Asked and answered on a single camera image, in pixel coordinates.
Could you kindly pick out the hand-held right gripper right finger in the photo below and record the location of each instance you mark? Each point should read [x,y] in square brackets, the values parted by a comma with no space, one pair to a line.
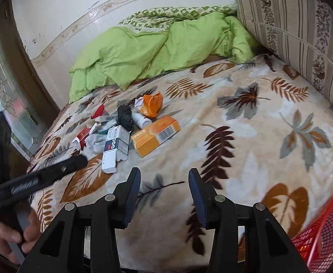
[197,199]

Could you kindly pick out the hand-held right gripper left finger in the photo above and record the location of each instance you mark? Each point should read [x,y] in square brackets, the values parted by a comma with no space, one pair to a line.
[132,196]

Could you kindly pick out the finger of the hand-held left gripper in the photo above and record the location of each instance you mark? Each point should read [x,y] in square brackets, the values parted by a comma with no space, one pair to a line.
[66,167]

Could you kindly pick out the red and white pack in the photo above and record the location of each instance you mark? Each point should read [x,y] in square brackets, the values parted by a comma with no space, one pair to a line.
[82,135]

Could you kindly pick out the white and black carton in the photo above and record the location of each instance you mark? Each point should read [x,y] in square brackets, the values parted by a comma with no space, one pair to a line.
[115,146]

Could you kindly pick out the teal blister packet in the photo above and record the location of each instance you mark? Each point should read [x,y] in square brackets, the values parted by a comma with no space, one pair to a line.
[107,126]

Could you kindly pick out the orange cardboard box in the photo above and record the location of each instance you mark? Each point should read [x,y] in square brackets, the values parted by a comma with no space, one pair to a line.
[152,136]

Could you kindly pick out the red wrapper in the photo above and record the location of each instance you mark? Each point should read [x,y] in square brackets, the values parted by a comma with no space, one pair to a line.
[99,111]

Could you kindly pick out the small white plastic bottle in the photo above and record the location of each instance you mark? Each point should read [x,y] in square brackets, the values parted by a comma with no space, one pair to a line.
[141,121]

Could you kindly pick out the black cloth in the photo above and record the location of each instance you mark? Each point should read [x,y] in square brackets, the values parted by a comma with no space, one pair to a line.
[125,116]

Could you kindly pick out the white paper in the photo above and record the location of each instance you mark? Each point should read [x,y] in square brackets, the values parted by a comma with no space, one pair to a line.
[139,102]

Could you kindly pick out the orange wrapper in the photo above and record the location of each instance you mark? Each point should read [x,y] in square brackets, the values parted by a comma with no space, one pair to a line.
[152,103]

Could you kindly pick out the red plastic mesh basket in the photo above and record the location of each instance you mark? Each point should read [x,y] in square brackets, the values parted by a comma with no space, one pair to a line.
[331,233]

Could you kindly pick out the person's left hand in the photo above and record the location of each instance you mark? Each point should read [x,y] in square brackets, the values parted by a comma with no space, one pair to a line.
[1,241]

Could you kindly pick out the wooden door with patterned glass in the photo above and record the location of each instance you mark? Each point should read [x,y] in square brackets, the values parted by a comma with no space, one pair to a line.
[1,76]

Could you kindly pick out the leaf print blanket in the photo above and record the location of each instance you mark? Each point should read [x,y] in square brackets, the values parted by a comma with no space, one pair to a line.
[240,148]

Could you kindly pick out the green quilt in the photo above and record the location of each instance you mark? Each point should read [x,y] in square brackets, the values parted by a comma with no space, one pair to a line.
[126,59]

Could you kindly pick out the green and white patterned blanket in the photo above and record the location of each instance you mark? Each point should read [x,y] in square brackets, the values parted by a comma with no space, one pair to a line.
[160,17]

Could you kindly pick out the striped floral cushion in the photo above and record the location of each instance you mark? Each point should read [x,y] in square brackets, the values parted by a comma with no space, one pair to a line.
[291,11]

